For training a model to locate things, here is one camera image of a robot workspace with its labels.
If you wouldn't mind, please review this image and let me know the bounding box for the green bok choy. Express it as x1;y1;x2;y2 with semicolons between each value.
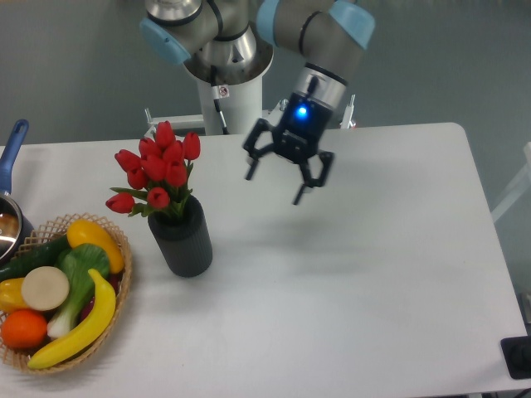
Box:
47;244;110;340

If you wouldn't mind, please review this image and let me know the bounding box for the white frame at right edge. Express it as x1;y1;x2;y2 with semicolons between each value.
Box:
490;142;530;223

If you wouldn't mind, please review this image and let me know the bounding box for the red tulip bouquet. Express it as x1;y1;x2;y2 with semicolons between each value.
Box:
105;121;201;225

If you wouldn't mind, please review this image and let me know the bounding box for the dark grey ribbed vase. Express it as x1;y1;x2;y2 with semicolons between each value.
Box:
148;196;213;278

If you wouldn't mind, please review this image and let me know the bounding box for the black device at table edge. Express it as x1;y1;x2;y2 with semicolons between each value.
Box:
500;336;530;380

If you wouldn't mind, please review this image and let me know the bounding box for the orange fruit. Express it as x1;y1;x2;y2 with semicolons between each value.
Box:
1;309;47;349

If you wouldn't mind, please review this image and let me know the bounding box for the white table clamp left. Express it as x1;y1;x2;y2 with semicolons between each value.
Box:
144;108;206;138

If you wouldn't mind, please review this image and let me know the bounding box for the beige round radish slice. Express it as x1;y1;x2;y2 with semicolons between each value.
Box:
21;266;70;311

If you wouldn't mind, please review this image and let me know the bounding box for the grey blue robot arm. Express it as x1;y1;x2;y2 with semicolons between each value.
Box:
139;1;375;191

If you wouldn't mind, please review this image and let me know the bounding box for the white table clamp right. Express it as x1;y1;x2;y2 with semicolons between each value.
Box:
262;99;289;125

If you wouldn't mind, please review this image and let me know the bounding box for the blue handled pot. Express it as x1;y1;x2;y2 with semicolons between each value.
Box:
1;119;33;266

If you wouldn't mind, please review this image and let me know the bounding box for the green cucumber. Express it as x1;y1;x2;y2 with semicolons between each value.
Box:
1;235;70;282

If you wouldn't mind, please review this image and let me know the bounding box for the white table clamp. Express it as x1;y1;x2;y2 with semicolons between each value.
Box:
144;108;206;138
262;99;289;125

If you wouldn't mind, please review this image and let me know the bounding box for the woven wicker basket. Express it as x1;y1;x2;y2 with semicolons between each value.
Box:
1;213;132;375

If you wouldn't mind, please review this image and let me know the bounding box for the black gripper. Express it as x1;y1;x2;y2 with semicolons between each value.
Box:
242;92;335;206

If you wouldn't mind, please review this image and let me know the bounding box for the white clamp post red base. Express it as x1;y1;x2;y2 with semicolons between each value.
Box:
339;94;356;129

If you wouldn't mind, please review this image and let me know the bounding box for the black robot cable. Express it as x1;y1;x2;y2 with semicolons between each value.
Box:
209;65;231;135

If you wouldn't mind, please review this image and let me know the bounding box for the yellow bell pepper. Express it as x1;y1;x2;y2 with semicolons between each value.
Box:
0;278;29;313

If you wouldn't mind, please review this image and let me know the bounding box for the yellow banana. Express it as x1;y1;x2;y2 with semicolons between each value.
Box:
27;269;116;370

